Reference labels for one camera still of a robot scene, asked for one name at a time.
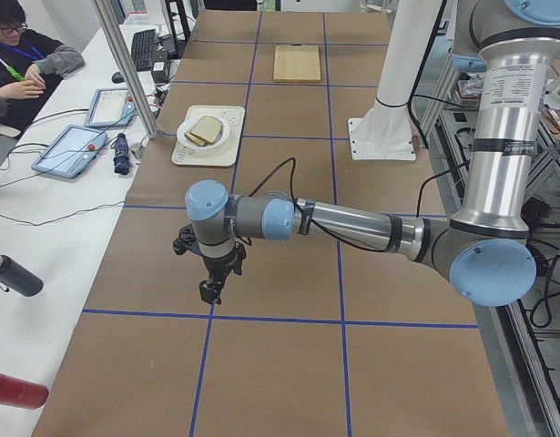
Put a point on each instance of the far teach pendant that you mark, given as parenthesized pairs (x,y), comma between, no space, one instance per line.
(110,108)

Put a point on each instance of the black bottle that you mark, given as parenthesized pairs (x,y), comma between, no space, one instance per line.
(16,277)

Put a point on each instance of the red bottle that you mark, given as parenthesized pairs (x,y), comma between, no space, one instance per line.
(20,393)

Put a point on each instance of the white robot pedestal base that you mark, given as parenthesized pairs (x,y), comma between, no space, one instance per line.
(385,131)

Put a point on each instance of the teach pendant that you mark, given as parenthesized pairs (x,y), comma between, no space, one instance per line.
(70,153)
(110,108)

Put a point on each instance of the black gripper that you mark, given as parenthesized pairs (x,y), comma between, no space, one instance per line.
(218,264)

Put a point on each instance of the small black box on desk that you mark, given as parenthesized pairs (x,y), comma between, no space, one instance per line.
(160,71)

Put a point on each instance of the aluminium side frame rail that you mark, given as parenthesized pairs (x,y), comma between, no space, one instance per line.
(522,340)

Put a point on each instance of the seated person in black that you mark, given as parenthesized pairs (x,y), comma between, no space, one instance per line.
(32,66)

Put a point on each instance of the black keyboard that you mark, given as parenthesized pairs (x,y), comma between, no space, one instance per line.
(142,49)

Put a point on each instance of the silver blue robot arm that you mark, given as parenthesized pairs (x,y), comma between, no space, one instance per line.
(481,248)

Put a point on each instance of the black computer mouse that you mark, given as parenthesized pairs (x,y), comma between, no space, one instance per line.
(117,78)

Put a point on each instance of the wooden cutting board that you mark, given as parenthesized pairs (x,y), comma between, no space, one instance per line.
(297,64)

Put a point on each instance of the white bread slice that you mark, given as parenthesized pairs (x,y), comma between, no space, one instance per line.
(207,129)

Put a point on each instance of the cream bear serving tray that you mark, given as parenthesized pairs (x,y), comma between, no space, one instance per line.
(224,155)

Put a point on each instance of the small silver cup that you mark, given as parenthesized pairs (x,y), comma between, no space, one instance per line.
(137,150)

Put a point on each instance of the folded blue umbrella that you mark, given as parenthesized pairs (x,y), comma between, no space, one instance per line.
(121,158)

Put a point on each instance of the aluminium frame post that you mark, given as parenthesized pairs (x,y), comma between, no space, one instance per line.
(120,52)

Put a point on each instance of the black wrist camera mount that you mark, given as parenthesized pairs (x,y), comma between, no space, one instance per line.
(186,241)

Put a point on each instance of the bread slice under egg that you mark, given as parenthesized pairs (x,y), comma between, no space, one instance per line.
(200,141)

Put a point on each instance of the near teach pendant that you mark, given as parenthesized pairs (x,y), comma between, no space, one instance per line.
(70,153)

